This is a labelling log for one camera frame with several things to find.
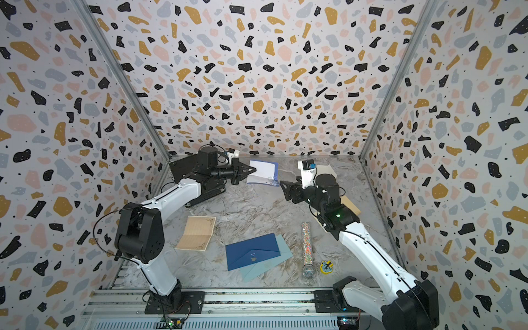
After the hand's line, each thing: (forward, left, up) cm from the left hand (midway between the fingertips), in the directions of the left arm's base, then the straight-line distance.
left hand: (257, 170), depth 81 cm
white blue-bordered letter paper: (+1, -3, -2) cm, 4 cm away
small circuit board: (-47, +29, -26) cm, 61 cm away
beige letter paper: (-14, +28, -27) cm, 41 cm away
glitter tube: (-31, -20, -23) cm, 44 cm away
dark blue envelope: (-24, +3, -23) cm, 33 cm away
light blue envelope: (-30, +2, -26) cm, 40 cm away
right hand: (-8, -12, +3) cm, 14 cm away
